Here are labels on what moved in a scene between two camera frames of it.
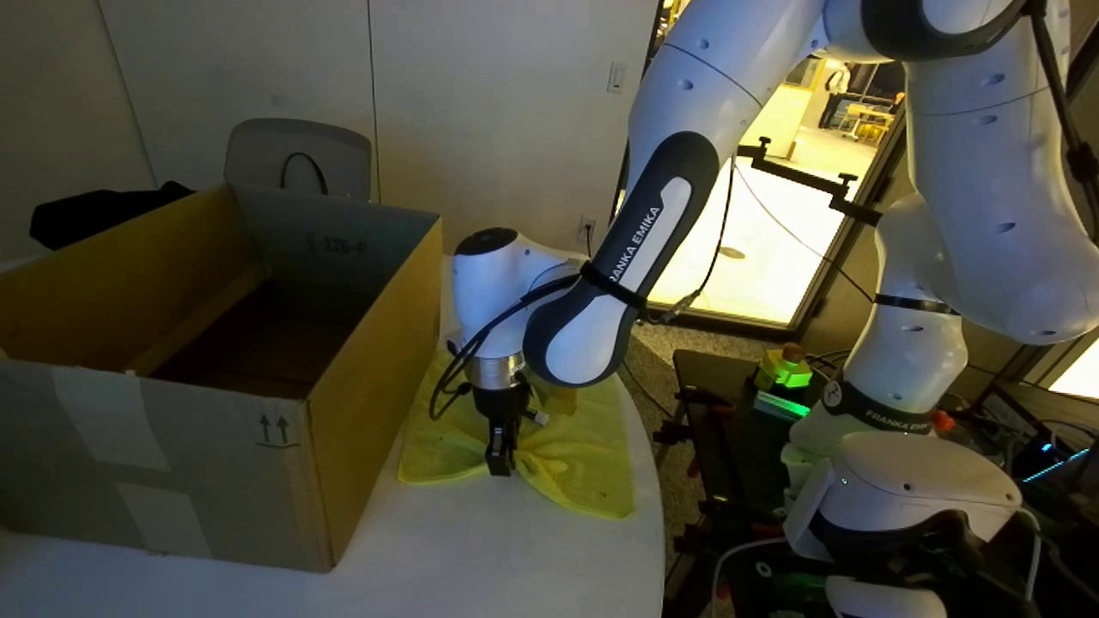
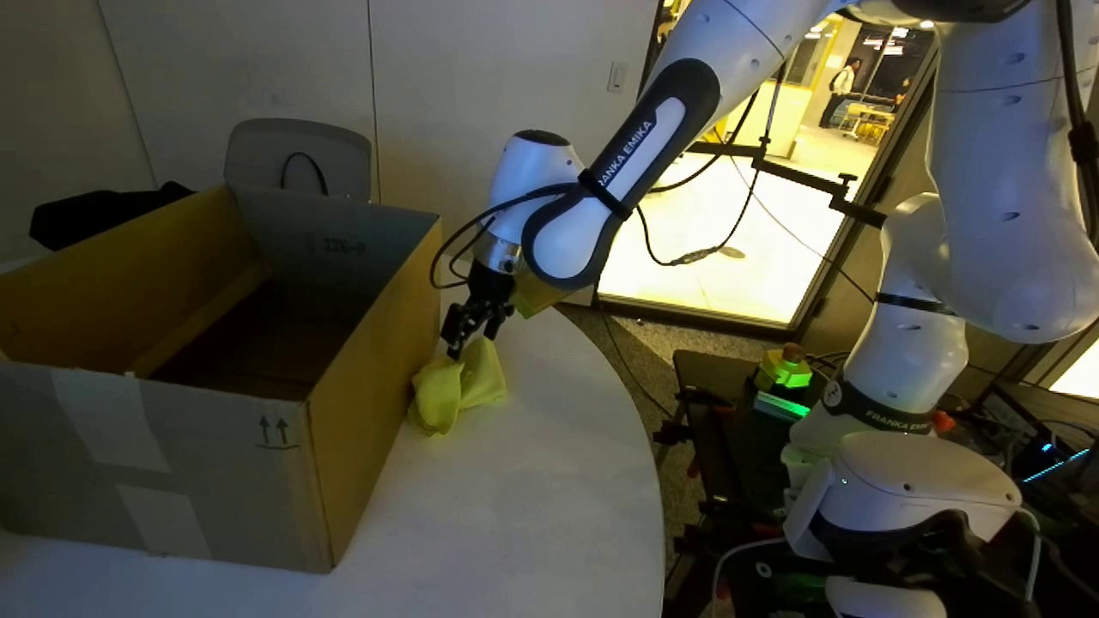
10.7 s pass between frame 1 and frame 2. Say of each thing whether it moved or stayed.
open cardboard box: stayed
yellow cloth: moved
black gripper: moved
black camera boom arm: stayed
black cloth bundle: stayed
